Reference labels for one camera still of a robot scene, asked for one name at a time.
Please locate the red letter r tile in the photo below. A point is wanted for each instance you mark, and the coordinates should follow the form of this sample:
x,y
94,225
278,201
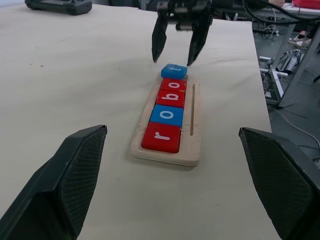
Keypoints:
x,y
172,141

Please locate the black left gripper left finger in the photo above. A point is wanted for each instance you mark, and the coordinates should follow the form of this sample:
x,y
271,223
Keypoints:
x,y
55,195

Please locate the blue letter o tile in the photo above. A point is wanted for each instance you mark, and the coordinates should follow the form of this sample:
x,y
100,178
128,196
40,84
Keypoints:
x,y
176,118

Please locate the person's sandalled foot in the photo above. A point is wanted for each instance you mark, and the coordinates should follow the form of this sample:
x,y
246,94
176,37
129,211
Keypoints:
x,y
301,41

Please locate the blue letter t tile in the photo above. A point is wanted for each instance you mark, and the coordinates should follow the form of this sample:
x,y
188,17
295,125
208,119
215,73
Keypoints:
x,y
168,73

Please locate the white metal stand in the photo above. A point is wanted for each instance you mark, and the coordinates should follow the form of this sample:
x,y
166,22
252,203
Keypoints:
x,y
275,80

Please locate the grey metal table frame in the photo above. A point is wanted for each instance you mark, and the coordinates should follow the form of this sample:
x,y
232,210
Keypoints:
x,y
297,72

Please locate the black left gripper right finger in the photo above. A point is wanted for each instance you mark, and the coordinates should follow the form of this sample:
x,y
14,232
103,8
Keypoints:
x,y
285,190

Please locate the long wooden letter tray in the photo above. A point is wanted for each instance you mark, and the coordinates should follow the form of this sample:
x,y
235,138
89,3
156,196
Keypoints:
x,y
195,150

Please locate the red letter b tile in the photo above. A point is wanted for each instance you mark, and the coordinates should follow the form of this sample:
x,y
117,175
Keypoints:
x,y
163,99

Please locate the red letter o tile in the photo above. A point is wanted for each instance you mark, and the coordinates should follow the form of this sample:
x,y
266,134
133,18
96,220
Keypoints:
x,y
166,85

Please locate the crumpled silver bag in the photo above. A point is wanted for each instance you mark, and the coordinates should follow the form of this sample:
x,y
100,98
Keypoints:
x,y
290,61

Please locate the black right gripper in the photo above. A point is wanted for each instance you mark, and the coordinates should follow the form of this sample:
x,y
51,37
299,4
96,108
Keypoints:
x,y
187,10

